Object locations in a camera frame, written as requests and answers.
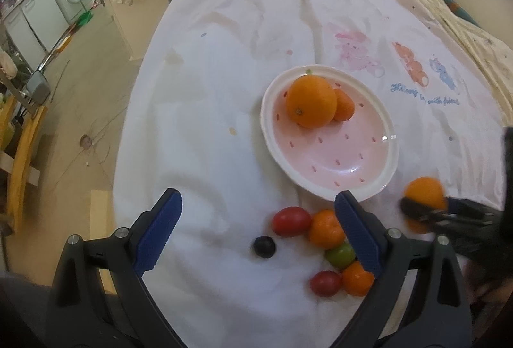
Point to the white printed bed sheet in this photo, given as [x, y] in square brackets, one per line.
[224, 71]

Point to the red tomato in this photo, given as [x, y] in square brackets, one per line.
[291, 221]
[325, 284]

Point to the pink dotted plate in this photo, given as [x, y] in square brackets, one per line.
[340, 155]

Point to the white kitchen cabinet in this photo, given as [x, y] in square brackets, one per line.
[32, 23]

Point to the small mandarin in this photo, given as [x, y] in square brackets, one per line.
[354, 280]
[322, 230]
[345, 107]

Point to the large orange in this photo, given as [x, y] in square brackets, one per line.
[310, 101]
[425, 189]

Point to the yellow wooden chair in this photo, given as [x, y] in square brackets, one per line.
[22, 155]

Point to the green broom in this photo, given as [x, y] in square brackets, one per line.
[84, 17]

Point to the dark purple plum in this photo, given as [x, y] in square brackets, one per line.
[264, 247]

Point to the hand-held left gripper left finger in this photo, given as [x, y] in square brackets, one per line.
[160, 236]

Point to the green lime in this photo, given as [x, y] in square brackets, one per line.
[338, 256]

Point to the pale yellow blanket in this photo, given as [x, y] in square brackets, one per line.
[481, 43]

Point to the grey dustpan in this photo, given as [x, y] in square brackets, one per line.
[38, 87]

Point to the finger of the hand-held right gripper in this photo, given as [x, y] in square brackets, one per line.
[421, 210]

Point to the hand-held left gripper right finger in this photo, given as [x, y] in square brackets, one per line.
[358, 236]

